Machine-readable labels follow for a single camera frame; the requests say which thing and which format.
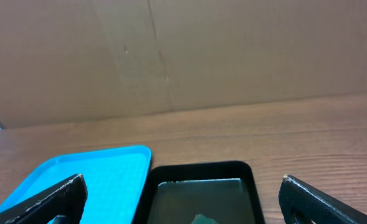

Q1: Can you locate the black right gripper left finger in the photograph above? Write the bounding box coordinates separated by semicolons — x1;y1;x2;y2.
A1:
0;174;88;224

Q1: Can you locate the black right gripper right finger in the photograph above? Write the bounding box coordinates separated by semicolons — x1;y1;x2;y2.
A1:
278;175;367;224

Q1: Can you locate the green yellow sponge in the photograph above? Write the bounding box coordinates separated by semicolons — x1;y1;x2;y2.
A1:
191;214;218;224

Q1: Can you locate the teal plastic tray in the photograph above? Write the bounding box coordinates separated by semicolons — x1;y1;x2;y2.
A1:
0;146;152;223

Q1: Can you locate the black plastic tray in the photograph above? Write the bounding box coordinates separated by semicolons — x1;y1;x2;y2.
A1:
132;161;265;224

